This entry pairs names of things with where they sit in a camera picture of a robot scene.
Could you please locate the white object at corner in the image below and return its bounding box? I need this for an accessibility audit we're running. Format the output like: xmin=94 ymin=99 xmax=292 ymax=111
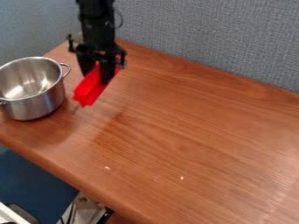
xmin=0 ymin=202 xmax=27 ymax=224

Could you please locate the metal table leg frame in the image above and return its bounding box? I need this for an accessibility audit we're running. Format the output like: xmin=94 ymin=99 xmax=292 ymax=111
xmin=57 ymin=192 xmax=115 ymax=224

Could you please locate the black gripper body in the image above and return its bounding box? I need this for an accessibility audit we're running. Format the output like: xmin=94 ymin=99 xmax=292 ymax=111
xmin=67 ymin=20 xmax=127 ymax=67

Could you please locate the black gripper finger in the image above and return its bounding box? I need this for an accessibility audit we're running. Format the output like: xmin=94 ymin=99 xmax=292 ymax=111
xmin=99 ymin=61 xmax=116 ymax=85
xmin=78 ymin=55 xmax=96 ymax=76

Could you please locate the red rectangular block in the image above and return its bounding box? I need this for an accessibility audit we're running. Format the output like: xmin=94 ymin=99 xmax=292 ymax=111
xmin=72 ymin=63 xmax=108 ymax=107

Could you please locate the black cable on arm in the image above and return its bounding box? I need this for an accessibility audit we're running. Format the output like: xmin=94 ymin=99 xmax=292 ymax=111
xmin=112 ymin=11 xmax=126 ymax=30

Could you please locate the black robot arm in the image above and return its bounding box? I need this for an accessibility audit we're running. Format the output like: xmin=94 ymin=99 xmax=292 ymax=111
xmin=67 ymin=0 xmax=127 ymax=85

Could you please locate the stainless steel pot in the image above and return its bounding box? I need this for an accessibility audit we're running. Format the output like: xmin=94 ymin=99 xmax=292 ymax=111
xmin=0 ymin=57 xmax=71 ymax=121

